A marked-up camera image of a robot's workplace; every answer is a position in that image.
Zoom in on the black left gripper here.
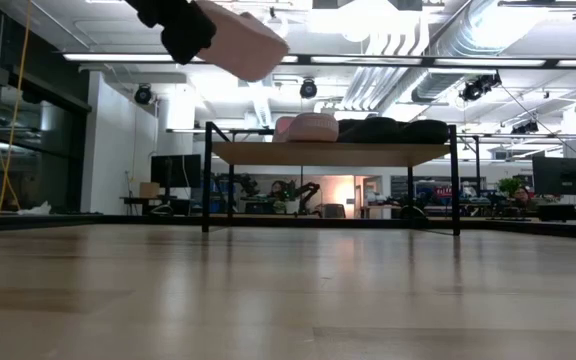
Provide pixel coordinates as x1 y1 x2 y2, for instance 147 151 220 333
125 0 218 66

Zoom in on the pink rubber slide sandal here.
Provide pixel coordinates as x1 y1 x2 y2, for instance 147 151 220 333
195 0 290 83
272 112 340 144

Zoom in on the black rubber slide sandal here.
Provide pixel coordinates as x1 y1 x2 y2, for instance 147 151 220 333
400 118 450 145
337 116 404 145

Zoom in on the black round ceiling spotlight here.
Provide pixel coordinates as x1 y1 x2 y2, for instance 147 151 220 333
134 83 154 106
299 78 318 100

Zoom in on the black monitor on desk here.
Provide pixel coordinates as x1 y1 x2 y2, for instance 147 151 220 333
150 153 203 190

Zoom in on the brown cardboard box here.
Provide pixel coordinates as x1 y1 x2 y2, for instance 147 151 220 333
139 181 161 200

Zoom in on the long linear light bar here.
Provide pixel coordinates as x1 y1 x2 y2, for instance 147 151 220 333
62 51 576 69

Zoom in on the white plastic bag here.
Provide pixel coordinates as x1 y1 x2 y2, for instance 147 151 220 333
16 200 53 217

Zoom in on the black ceiling spotlight cluster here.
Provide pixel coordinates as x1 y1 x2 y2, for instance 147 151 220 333
511 119 540 135
458 72 503 103

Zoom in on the green potted plant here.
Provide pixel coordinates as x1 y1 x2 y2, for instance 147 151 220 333
497 176 524 197

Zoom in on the black ceiling track fixture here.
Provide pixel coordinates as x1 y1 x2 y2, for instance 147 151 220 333
497 0 576 21

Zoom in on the large black monitor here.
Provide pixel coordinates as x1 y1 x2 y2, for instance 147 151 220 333
532 156 576 197

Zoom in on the wooden shelf with black frame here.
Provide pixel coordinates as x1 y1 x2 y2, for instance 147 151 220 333
201 121 463 237

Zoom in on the black table frame rail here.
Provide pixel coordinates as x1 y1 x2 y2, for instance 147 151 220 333
0 212 576 242

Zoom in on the silver ventilation duct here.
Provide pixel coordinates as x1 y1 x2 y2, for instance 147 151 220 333
410 0 524 104

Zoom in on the black metal frame post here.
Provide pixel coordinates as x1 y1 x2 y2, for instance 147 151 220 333
460 132 482 177

